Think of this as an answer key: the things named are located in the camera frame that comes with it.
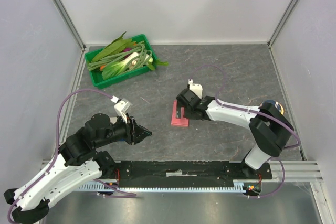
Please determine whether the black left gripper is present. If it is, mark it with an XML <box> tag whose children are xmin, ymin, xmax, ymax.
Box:
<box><xmin>95</xmin><ymin>111</ymin><xmax>153</xmax><ymax>148</ymax></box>

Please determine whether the pink paper box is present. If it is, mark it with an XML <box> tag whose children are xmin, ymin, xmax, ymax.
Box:
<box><xmin>171</xmin><ymin>100</ymin><xmax>189</xmax><ymax>127</ymax></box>

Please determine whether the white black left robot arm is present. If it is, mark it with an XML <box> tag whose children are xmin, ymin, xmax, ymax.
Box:
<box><xmin>4</xmin><ymin>113</ymin><xmax>152</xmax><ymax>223</ymax></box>

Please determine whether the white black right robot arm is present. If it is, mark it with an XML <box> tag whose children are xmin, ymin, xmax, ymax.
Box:
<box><xmin>176</xmin><ymin>88</ymin><xmax>295</xmax><ymax>179</ymax></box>

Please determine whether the blue white book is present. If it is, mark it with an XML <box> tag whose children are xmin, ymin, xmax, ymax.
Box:
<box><xmin>109</xmin><ymin>115</ymin><xmax>132</xmax><ymax>143</ymax></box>

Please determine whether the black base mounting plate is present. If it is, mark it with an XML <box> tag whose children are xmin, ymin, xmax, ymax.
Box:
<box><xmin>110</xmin><ymin>161</ymin><xmax>272</xmax><ymax>180</ymax></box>

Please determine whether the bok choy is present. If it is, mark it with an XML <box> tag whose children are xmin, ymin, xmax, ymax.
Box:
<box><xmin>102</xmin><ymin>59</ymin><xmax>131</xmax><ymax>80</ymax></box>

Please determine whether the green plastic tray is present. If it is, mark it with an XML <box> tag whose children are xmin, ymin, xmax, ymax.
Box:
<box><xmin>85</xmin><ymin>34</ymin><xmax>159</xmax><ymax>89</ymax></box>

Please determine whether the green long beans bundle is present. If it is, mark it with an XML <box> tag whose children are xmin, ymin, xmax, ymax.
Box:
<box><xmin>88</xmin><ymin>41</ymin><xmax>153</xmax><ymax>72</ymax></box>

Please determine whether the white radish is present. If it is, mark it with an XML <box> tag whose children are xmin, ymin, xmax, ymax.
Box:
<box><xmin>125</xmin><ymin>52</ymin><xmax>154</xmax><ymax>66</ymax></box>

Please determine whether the yellow masking tape roll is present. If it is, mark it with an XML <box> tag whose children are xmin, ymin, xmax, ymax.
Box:
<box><xmin>263</xmin><ymin>100</ymin><xmax>285</xmax><ymax>114</ymax></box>

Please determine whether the green leafy vegetable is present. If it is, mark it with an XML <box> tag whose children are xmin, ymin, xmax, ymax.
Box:
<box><xmin>91</xmin><ymin>32</ymin><xmax>134</xmax><ymax>62</ymax></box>

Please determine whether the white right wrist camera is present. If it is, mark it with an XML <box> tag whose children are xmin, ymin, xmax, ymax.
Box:
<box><xmin>187</xmin><ymin>79</ymin><xmax>203</xmax><ymax>99</ymax></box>

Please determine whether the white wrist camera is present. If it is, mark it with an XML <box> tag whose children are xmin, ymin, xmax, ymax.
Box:
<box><xmin>111</xmin><ymin>96</ymin><xmax>132</xmax><ymax>124</ymax></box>
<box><xmin>187</xmin><ymin>79</ymin><xmax>203</xmax><ymax>99</ymax></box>

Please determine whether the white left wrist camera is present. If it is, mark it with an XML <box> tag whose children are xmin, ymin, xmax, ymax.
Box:
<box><xmin>111</xmin><ymin>96</ymin><xmax>132</xmax><ymax>124</ymax></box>

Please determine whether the light blue cable duct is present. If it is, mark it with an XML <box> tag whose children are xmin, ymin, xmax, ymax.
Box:
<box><xmin>75</xmin><ymin>181</ymin><xmax>246</xmax><ymax>193</ymax></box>

